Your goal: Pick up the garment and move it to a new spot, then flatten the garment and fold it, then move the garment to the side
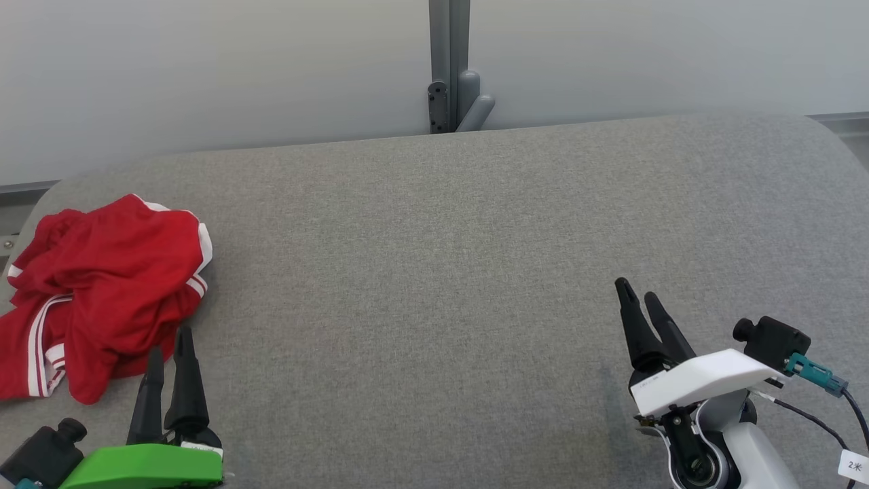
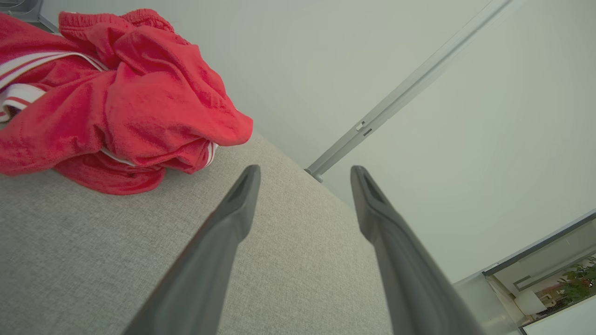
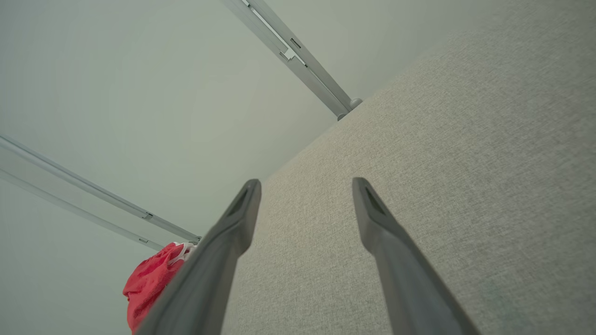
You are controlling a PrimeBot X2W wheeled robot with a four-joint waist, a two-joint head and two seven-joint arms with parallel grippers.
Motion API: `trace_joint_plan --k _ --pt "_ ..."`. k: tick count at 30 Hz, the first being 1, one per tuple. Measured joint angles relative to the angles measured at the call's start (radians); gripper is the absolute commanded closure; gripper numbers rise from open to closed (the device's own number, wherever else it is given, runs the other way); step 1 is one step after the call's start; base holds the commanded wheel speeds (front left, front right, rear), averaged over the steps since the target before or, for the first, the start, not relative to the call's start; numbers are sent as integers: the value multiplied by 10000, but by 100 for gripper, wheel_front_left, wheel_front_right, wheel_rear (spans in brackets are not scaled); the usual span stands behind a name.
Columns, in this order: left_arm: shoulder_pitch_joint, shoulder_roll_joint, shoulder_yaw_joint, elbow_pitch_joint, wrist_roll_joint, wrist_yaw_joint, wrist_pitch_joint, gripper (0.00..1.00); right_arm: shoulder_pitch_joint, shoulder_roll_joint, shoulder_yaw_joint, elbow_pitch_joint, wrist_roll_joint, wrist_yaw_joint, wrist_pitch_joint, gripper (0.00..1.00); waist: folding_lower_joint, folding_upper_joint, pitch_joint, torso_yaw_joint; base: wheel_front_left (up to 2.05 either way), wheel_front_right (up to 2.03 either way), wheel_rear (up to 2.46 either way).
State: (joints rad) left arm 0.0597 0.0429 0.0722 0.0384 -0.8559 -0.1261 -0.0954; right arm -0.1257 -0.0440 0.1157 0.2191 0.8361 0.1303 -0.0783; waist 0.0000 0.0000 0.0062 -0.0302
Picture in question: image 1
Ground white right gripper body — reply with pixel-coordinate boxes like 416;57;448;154
630;349;783;442

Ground red shorts with black lettering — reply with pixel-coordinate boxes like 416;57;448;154
7;194;213;310

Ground grey metal upright post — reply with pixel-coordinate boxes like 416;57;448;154
428;0;471;134

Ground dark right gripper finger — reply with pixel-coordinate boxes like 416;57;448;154
614;277;669;373
644;292;697;362

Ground grey rounded support foot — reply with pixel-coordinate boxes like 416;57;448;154
456;69;496;132

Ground red shorts with striped trim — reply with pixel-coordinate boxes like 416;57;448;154
0;272;208;405

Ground white paper cable tag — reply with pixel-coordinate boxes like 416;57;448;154
837;448;869;484

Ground black hinge bracket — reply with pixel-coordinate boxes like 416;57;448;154
427;81;449;134

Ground teal right camera connector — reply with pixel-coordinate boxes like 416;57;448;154
785;353;849;398

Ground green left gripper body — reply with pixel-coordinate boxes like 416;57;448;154
60;441;225;489

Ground black right camera cable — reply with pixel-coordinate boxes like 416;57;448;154
754;388;869;489

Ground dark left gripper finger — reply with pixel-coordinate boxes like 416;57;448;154
127;346;165;446
164;326;223;449

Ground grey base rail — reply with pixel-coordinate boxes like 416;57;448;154
807;111;869;140
0;179;62;201

